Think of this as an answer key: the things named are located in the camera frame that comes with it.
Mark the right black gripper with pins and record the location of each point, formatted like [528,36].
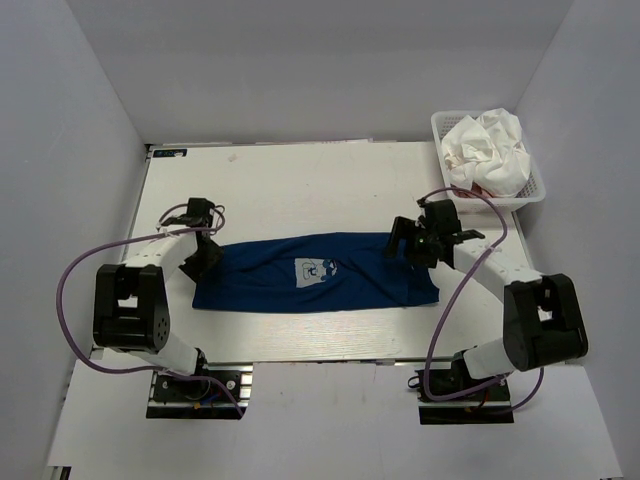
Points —
[401,230]

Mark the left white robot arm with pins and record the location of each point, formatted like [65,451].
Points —
[131,311]

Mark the white t shirt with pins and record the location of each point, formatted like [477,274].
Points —
[487,152]

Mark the pink t shirt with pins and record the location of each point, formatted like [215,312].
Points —
[474,192]

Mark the blue t shirt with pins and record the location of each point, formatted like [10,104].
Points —
[313,274]

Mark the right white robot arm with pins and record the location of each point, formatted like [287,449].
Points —
[542,322]

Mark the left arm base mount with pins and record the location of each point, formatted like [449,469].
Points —
[170,398]

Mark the blue table label sticker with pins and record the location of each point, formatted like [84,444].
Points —
[170,153]

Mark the white plastic basket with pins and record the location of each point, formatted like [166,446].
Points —
[532,192]

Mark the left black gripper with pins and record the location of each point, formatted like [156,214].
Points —
[195,270]

